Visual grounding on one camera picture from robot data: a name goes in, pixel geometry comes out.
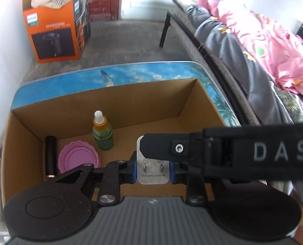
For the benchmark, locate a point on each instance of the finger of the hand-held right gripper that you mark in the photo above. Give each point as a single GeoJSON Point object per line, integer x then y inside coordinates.
{"type": "Point", "coordinates": [217, 153]}

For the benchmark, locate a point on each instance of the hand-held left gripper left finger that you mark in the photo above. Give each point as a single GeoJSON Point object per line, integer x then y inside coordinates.
{"type": "Point", "coordinates": [134, 169]}

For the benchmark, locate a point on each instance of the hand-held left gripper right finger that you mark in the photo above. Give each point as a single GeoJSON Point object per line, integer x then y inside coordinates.
{"type": "Point", "coordinates": [172, 174]}

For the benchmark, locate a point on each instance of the white charger plug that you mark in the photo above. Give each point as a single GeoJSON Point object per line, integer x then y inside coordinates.
{"type": "Point", "coordinates": [152, 171]}

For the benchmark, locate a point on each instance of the green dropper bottle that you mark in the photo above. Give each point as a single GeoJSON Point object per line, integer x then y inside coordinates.
{"type": "Point", "coordinates": [102, 137]}

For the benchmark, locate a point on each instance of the pink plastic lid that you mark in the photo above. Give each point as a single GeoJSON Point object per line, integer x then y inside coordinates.
{"type": "Point", "coordinates": [74, 158]}

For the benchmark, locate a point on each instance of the brown cardboard box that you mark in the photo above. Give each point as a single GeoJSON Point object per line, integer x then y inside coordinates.
{"type": "Point", "coordinates": [154, 102]}

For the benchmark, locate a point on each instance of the black key fob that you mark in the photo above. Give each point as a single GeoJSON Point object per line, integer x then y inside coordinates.
{"type": "Point", "coordinates": [51, 155]}

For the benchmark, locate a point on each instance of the floral patterned quilt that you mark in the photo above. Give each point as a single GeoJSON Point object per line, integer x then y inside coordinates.
{"type": "Point", "coordinates": [291, 104]}

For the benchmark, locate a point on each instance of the pink printed blanket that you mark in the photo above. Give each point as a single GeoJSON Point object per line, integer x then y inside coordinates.
{"type": "Point", "coordinates": [269, 38]}

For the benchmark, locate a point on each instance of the orange appliance box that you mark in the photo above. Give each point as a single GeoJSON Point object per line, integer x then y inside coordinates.
{"type": "Point", "coordinates": [51, 30]}

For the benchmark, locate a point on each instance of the red door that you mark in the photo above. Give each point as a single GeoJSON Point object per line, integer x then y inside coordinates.
{"type": "Point", "coordinates": [105, 0]}

